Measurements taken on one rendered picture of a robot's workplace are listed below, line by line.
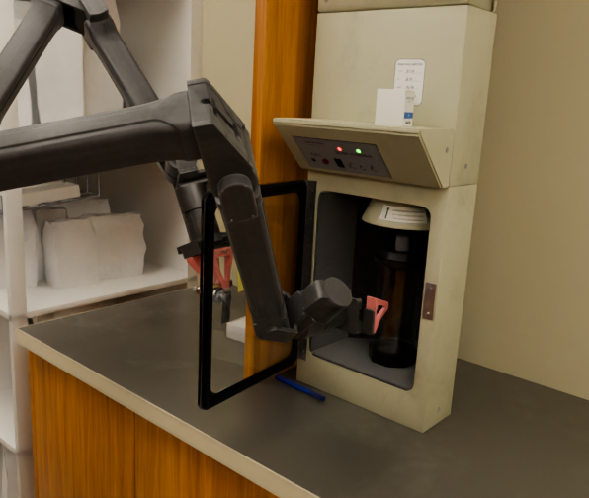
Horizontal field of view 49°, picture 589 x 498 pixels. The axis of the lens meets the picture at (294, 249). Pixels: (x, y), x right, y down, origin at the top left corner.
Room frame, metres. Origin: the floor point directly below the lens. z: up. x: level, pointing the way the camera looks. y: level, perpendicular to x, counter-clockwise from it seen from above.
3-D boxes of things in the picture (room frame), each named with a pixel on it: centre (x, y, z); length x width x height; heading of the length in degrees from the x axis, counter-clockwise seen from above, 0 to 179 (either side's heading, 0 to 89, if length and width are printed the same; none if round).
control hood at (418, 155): (1.17, -0.10, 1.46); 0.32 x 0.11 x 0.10; 49
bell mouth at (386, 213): (1.28, -0.22, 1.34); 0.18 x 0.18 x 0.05
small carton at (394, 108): (1.12, -0.16, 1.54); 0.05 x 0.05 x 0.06; 63
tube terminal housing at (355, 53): (1.31, -0.22, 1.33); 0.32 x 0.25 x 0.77; 49
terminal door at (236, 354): (1.17, 0.07, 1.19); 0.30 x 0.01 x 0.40; 146
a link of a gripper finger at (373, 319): (1.13, -0.14, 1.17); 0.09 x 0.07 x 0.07; 138
